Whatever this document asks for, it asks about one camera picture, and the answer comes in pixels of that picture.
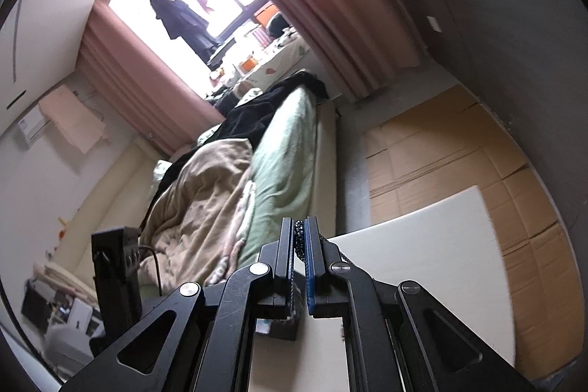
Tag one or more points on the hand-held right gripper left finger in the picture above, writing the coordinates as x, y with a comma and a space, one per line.
288, 254

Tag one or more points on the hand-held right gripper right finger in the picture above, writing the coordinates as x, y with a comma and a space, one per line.
311, 263

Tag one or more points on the black jewelry box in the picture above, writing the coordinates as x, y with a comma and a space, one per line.
281, 332

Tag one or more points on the white mattress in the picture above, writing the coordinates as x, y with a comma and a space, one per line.
326, 171

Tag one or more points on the green bed sheet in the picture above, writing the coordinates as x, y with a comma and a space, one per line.
280, 162

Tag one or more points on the beige blanket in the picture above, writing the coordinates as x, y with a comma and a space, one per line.
193, 208

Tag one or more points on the black clothing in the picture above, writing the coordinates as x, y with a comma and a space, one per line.
257, 107

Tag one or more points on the pale pink cloth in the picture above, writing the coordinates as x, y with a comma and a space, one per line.
76, 116

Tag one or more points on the flattened cardboard sheets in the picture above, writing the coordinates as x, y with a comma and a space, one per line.
436, 153

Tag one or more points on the white air conditioner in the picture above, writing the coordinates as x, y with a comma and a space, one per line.
32, 123

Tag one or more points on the white patterned bedding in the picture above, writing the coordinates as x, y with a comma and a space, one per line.
280, 56

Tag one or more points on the orange box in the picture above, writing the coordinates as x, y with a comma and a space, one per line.
267, 14

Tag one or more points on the dark hanging garment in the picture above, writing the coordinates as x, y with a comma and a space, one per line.
183, 20

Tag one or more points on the white wall switch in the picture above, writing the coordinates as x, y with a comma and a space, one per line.
433, 23

